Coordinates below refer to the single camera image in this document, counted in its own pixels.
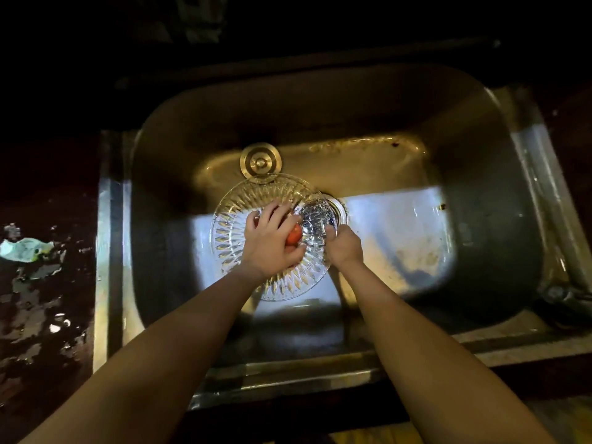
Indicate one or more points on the round metal drain stopper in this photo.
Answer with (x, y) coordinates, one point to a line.
(260, 161)

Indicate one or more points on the person's left hand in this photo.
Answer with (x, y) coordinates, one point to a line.
(267, 248)

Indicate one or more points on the person's right hand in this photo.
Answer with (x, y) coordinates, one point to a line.
(343, 247)

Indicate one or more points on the red tomato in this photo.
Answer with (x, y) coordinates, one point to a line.
(294, 235)

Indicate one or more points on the person's left forearm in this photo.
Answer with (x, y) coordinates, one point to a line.
(152, 360)

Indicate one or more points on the person's left little finger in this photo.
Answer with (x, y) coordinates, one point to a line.
(291, 224)

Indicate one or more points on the crumpled green plastic wrapper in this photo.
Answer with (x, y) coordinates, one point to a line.
(25, 250)

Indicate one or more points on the person's right fingers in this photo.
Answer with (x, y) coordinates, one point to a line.
(330, 233)

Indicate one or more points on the person's left middle finger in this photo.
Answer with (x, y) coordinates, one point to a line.
(268, 213)

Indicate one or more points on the stainless steel sink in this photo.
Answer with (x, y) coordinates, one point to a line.
(333, 217)

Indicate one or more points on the metal sink drain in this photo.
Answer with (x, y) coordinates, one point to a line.
(339, 210)

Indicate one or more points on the person's right forearm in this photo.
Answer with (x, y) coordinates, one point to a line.
(439, 365)

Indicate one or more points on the clear cut glass bowl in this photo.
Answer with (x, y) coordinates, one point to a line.
(273, 235)

